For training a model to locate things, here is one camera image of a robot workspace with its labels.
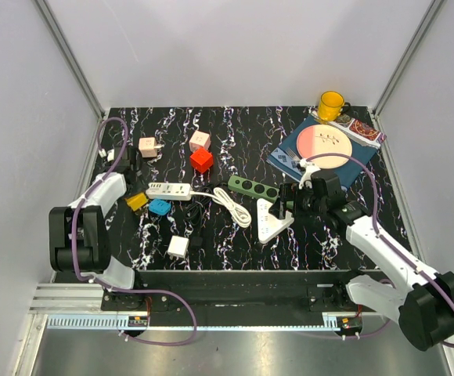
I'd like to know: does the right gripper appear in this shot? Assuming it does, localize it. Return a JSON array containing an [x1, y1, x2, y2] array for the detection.
[[268, 183, 326, 220]]

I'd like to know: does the white triangular power strip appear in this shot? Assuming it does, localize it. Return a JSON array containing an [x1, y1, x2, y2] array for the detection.
[[257, 198, 294, 244]]

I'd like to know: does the green power strip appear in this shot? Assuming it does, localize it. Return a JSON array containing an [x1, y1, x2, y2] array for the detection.
[[227, 175, 279, 203]]

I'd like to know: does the yellow cube socket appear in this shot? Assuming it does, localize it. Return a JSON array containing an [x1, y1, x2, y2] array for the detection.
[[124, 193, 149, 212]]

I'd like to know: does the red cube socket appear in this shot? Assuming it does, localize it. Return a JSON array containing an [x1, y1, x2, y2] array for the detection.
[[190, 147, 214, 174]]

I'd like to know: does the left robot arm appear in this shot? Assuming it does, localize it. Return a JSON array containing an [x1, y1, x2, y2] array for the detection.
[[49, 146, 146, 310]]

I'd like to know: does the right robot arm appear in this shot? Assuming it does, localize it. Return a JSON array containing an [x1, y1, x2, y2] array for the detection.
[[269, 171, 454, 351]]

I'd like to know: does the blue plug adapter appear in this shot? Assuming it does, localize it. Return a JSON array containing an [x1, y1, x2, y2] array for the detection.
[[148, 199, 171, 216]]

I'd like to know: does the beige cube socket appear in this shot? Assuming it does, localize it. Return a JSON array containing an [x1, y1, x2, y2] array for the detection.
[[138, 137, 163, 158]]

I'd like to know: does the white rectangular power strip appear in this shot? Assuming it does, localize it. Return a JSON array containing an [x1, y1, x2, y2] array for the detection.
[[145, 183, 193, 201]]

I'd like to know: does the silver fork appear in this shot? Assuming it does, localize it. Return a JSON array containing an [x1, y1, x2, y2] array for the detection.
[[285, 148, 302, 163]]

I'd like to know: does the pink cube socket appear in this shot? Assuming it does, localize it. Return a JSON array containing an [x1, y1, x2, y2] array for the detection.
[[189, 130, 211, 153]]

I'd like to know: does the pink cream plate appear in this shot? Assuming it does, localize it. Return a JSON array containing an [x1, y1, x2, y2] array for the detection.
[[296, 125, 352, 158]]

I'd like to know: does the white cube charger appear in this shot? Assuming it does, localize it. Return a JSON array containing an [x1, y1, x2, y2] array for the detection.
[[167, 235, 189, 259]]

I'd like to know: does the yellow mug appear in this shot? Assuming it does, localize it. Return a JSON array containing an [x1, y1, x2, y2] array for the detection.
[[317, 91, 351, 121]]

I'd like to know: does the white coiled cable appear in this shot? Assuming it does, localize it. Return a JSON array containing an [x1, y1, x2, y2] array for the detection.
[[190, 186, 253, 229]]

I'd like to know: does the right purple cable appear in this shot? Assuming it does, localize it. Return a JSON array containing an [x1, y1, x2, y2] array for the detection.
[[301, 152, 454, 349]]

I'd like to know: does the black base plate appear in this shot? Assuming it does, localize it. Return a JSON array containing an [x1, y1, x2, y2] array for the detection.
[[94, 270, 369, 331]]

